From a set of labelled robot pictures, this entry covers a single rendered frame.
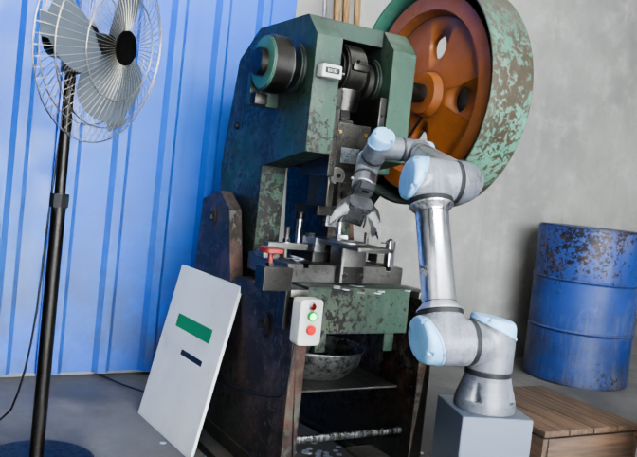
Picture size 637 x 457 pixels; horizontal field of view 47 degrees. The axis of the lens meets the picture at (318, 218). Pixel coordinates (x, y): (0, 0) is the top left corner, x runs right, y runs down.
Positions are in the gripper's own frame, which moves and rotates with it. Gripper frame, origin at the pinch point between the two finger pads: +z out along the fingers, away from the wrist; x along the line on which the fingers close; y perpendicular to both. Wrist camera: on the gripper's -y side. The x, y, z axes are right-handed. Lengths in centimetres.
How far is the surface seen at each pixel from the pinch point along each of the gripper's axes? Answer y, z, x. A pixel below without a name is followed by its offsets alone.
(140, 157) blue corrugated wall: 88, -84, 90
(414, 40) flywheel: -4, -99, -7
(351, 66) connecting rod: -14, -57, 14
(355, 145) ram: 4.7, -41.3, 4.8
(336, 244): 19.4, -9.7, 2.3
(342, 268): 24.7, -5.1, -2.2
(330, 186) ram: 12.9, -27.5, 9.1
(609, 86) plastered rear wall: 99, -283, -162
